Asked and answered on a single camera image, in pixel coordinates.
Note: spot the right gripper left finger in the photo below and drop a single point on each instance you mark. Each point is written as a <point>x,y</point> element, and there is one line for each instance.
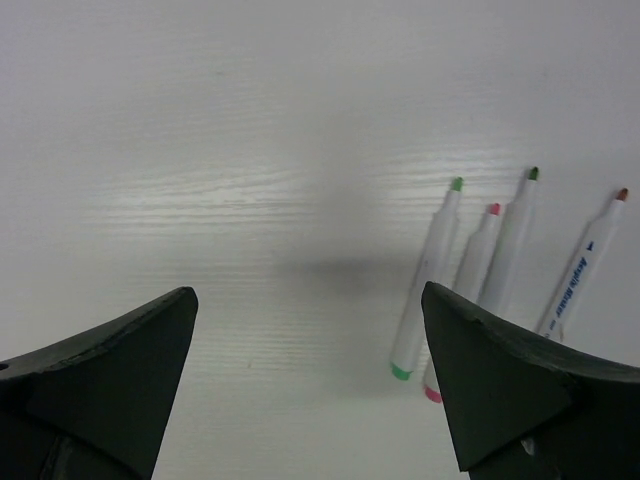
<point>96,405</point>

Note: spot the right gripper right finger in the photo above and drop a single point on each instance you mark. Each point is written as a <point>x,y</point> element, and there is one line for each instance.
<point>520,406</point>

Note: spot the dark green marker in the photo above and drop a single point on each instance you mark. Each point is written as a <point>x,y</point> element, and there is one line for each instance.
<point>511,245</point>

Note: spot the pink marker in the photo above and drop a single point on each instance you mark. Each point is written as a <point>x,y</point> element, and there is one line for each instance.
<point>469,281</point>

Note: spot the light green marker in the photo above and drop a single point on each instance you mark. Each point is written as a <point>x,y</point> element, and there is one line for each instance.
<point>434,259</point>

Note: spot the brown marker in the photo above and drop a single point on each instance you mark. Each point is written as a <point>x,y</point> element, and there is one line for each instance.
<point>581,269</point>

